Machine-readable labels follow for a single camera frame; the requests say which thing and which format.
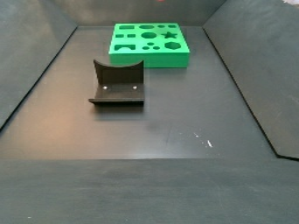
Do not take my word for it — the green shape sorter block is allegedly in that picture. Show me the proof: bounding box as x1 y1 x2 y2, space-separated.
109 23 191 68

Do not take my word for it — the black curved holder stand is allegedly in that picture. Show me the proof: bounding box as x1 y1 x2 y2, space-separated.
89 60 146 105

